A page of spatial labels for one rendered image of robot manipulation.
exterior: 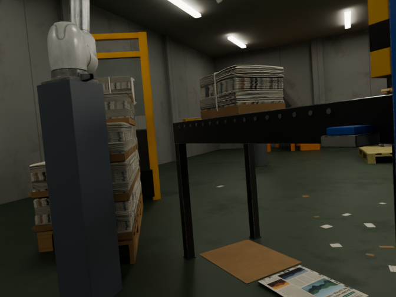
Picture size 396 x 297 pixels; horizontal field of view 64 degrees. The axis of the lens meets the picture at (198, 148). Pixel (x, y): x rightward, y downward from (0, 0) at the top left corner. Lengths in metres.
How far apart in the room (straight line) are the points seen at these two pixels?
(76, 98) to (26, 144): 3.55
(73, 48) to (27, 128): 3.53
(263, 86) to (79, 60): 0.85
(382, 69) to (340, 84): 9.42
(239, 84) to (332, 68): 8.73
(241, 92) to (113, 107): 1.21
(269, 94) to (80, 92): 0.88
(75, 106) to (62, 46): 0.27
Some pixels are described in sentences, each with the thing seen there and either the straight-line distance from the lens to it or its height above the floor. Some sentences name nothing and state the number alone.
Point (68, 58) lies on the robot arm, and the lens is 1.52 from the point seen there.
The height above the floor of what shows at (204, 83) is 1.00.
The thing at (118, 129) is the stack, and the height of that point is 0.79.
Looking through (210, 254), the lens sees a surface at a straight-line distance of 1.98.
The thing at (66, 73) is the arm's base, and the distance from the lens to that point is 1.51.
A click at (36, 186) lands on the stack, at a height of 0.45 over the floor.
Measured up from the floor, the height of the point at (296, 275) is 0.01.
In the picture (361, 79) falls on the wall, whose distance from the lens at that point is 10.13.
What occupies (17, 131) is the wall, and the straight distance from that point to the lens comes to 4.89.
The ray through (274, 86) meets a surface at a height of 0.93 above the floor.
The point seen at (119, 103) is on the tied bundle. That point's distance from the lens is 2.44.
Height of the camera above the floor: 0.75
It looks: 4 degrees down
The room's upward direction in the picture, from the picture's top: 5 degrees counter-clockwise
